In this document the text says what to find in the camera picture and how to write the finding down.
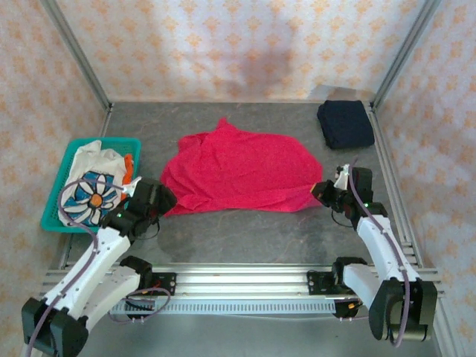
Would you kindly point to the aluminium frame post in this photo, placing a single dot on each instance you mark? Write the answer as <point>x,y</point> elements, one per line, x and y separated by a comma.
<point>405,56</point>
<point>80,59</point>

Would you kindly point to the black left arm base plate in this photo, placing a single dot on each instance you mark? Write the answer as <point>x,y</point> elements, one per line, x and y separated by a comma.
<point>167,284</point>

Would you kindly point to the orange t-shirt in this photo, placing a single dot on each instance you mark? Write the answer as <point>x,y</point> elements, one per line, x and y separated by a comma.
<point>128,163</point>

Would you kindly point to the teal plastic basket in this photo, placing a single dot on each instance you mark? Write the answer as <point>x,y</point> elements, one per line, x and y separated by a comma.
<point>56,201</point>

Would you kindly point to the aluminium mounting rail beam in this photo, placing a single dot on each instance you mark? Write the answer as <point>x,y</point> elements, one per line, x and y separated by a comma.
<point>241,277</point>

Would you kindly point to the red t-shirt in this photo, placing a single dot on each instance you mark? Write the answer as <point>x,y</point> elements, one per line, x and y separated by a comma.
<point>241,171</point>

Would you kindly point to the aluminium frame leg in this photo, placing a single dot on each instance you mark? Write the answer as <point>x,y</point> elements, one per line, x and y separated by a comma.
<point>447,329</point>

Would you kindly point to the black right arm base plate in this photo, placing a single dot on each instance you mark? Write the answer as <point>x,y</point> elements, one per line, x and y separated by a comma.
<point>316,282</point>

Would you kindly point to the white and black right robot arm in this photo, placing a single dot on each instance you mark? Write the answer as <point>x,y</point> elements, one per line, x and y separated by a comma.
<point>383,245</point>

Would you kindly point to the folded navy t-shirt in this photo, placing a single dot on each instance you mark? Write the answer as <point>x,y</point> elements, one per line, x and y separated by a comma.
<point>346,124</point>

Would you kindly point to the white flower print t-shirt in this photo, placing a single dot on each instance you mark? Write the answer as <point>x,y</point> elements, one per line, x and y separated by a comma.
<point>89,163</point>

